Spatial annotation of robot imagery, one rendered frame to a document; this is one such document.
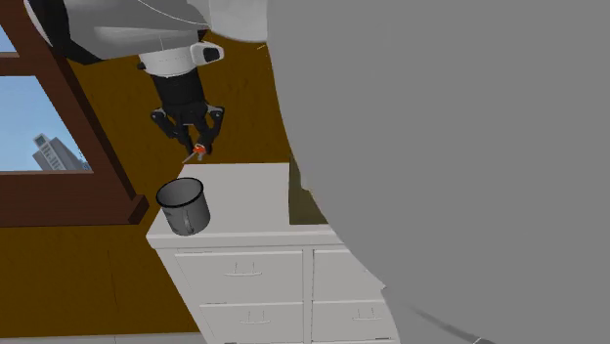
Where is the brown framed window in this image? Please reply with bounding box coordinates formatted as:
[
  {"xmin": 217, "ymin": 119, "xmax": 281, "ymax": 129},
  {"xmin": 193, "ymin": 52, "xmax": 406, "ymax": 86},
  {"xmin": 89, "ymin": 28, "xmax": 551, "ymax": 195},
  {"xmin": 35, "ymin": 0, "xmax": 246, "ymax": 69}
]
[{"xmin": 0, "ymin": 0, "xmax": 151, "ymax": 229}]

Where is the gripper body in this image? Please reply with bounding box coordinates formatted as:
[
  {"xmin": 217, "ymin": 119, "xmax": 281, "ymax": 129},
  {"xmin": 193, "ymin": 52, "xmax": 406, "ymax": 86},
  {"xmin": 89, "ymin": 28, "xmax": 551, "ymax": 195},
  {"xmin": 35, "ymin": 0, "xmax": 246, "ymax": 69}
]
[{"xmin": 151, "ymin": 69, "xmax": 211, "ymax": 127}]

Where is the grey metal mug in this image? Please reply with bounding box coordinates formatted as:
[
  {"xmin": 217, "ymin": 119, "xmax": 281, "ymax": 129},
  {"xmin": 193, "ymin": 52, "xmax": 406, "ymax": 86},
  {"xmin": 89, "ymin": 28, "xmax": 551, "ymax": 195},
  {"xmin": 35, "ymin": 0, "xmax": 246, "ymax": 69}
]
[{"xmin": 155, "ymin": 177, "xmax": 212, "ymax": 237}]

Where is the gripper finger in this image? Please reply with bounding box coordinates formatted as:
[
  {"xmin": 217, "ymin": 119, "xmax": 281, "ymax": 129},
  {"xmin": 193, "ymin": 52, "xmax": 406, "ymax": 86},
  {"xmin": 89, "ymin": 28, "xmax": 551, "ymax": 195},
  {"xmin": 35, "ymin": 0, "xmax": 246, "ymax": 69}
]
[
  {"xmin": 150, "ymin": 107, "xmax": 196, "ymax": 151},
  {"xmin": 196, "ymin": 105, "xmax": 226, "ymax": 155}
]

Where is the white chest of drawers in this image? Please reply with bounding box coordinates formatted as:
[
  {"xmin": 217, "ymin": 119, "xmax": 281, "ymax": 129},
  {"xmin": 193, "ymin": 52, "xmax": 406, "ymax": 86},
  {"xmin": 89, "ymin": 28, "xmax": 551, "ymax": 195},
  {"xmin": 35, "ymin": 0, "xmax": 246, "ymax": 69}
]
[{"xmin": 145, "ymin": 162, "xmax": 402, "ymax": 344}]

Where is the orange and grey key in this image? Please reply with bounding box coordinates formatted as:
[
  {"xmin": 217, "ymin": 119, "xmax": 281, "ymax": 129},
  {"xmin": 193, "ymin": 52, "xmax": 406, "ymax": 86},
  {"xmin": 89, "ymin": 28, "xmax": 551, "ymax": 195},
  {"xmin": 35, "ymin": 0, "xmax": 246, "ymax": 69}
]
[{"xmin": 182, "ymin": 143, "xmax": 207, "ymax": 164}]

